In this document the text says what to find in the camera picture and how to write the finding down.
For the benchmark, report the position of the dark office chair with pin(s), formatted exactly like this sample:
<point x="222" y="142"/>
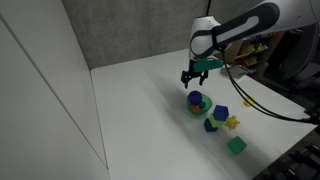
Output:
<point x="303" y="60"/>

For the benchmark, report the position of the black tripod pole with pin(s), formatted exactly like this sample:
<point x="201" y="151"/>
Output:
<point x="208" y="7"/>

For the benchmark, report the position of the teal toy block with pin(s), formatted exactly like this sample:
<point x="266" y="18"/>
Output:
<point x="202" y="104"/>

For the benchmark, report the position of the green foam cube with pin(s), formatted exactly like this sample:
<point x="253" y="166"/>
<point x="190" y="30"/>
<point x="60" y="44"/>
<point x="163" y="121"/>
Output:
<point x="237" y="145"/>

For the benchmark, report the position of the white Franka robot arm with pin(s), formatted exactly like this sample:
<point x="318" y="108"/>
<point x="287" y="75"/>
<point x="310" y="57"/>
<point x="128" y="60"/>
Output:
<point x="203" y="33"/>

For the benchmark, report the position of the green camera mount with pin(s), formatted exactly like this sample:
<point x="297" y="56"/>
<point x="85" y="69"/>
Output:
<point x="208" y="65"/>

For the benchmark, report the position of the cluttered shelf with toys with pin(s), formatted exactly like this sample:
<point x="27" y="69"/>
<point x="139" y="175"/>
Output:
<point x="253" y="50"/>

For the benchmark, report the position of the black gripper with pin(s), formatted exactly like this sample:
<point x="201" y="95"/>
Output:
<point x="195" y="74"/>

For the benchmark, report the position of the green plastic bowl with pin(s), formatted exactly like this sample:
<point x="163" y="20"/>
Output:
<point x="207" y="101"/>

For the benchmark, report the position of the orange toy piece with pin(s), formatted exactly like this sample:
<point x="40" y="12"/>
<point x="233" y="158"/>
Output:
<point x="196" y="108"/>

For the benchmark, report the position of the blue and green block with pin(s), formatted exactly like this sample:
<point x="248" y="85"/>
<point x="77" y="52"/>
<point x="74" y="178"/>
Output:
<point x="210" y="126"/>

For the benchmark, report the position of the yellow spiky toy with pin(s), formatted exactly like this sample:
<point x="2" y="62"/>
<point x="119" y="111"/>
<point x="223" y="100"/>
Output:
<point x="232" y="123"/>

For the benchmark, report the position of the blue foam cube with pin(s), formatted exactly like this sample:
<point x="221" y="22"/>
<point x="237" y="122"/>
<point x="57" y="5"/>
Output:
<point x="221" y="112"/>

